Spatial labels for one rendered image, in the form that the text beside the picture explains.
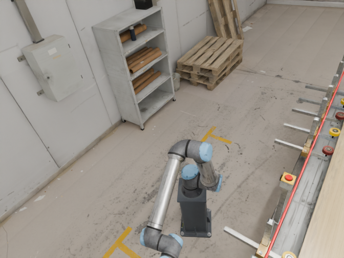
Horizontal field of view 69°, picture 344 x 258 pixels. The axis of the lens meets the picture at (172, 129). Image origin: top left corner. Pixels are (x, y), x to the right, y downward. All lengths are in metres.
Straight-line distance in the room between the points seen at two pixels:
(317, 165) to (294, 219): 0.63
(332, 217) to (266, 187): 1.26
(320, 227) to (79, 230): 2.34
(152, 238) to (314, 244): 0.97
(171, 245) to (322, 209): 1.06
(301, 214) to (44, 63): 2.74
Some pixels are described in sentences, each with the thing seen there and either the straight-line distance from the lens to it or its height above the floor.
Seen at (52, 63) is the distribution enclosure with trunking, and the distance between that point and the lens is 2.99.
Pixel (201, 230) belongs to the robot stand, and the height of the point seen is 0.07.
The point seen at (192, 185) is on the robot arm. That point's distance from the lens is 2.14.
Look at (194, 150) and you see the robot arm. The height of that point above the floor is 1.40.
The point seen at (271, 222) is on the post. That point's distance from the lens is 1.61.
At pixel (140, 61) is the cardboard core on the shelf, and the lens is 3.73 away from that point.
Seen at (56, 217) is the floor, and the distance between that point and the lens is 3.38.
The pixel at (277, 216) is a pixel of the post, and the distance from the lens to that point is 2.00.
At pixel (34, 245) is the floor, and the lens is 3.31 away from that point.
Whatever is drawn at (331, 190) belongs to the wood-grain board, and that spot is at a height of 0.90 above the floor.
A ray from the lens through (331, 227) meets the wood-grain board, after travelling 1.95.
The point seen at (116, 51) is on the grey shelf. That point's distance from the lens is 3.32.
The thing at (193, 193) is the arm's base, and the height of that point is 0.65.
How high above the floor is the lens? 2.51
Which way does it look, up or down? 41 degrees down
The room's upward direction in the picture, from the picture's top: 10 degrees counter-clockwise
